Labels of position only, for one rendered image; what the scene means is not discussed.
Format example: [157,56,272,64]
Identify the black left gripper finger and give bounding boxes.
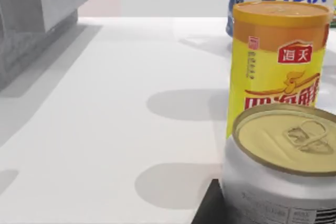
[191,178,249,224]

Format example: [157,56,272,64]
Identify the white can with gold top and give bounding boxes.
[219,103,336,224]

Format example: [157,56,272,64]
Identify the yellow canister with red label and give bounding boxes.
[226,1,332,141]

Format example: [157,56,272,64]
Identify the blue and white bottle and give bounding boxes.
[225,0,248,38]

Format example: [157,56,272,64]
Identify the green and white can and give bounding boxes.
[329,0,336,28]

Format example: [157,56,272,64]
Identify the grey cabinet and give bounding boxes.
[0,0,109,91]

